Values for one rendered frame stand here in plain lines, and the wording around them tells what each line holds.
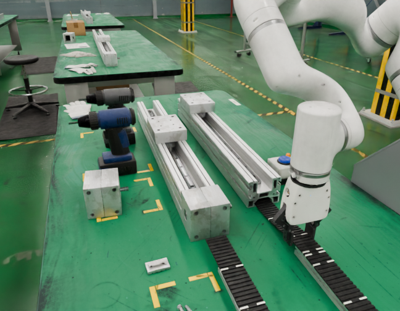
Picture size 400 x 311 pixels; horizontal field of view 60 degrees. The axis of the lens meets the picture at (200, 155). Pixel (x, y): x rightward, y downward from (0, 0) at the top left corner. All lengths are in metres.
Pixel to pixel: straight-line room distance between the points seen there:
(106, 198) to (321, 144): 0.56
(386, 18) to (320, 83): 0.48
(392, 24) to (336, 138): 0.56
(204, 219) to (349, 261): 0.34
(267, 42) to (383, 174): 0.54
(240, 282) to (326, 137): 0.33
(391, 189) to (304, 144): 0.45
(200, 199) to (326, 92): 0.38
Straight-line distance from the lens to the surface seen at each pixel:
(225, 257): 0.79
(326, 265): 0.81
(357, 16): 1.13
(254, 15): 0.82
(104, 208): 0.97
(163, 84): 2.71
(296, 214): 0.78
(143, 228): 0.92
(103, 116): 1.09
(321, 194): 0.79
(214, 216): 0.85
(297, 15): 1.05
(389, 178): 1.09
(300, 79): 0.76
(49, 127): 3.90
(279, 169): 1.08
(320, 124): 0.69
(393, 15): 1.20
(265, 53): 0.78
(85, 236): 0.93
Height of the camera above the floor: 1.35
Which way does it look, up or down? 27 degrees down
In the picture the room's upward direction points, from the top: straight up
